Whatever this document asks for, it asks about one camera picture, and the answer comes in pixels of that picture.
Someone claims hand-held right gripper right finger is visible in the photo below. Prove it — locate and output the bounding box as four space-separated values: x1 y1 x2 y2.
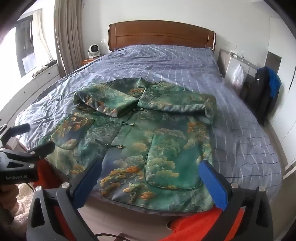
200 159 274 241

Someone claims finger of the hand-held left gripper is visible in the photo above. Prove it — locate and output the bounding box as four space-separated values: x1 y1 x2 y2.
0 123 31 149
27 141 56 168

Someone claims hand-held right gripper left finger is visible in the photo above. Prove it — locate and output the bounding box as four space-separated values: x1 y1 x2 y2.
26 159 103 241

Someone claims green patterned jacket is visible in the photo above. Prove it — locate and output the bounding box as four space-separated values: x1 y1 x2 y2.
38 77 218 207

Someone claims person's left hand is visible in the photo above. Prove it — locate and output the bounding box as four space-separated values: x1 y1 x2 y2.
0 184 19 209

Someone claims white fluffy cloth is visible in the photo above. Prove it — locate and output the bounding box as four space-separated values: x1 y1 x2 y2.
11 183 36 224

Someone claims white window seat cabinet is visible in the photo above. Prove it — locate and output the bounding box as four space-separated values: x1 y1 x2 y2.
0 62 63 127

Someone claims person's orange garment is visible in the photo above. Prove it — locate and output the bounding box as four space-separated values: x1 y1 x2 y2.
35 158 246 241

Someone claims window sill cushion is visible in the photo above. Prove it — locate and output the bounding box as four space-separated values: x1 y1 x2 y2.
32 65 49 77

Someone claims window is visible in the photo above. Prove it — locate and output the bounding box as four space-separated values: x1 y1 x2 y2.
15 17 35 77

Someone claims black jacket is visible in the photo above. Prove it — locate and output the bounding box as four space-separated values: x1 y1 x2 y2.
240 67 281 126

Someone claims white sheer curtain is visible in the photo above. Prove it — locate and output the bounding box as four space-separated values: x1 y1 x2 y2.
32 9 58 66

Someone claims beige curtain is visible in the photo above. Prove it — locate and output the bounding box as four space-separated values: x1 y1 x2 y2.
54 0 85 77

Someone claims white plastic bag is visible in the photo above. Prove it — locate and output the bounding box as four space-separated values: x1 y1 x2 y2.
232 65 244 87

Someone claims small white fan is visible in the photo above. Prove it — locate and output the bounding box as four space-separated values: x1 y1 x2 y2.
88 44 100 58

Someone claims blue garment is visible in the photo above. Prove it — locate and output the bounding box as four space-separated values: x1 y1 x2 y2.
264 67 282 99

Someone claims grey white desk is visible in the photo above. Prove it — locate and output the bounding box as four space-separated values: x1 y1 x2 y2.
218 48 257 93

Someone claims bed with blue plaid cover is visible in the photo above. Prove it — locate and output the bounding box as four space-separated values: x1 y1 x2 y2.
15 44 284 197

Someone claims white wardrobe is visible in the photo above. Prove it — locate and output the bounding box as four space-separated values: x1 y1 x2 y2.
266 14 296 167

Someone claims wooden headboard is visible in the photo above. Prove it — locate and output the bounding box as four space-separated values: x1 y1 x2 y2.
108 20 216 52

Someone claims black cable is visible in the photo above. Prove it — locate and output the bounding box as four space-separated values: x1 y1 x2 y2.
92 233 130 241

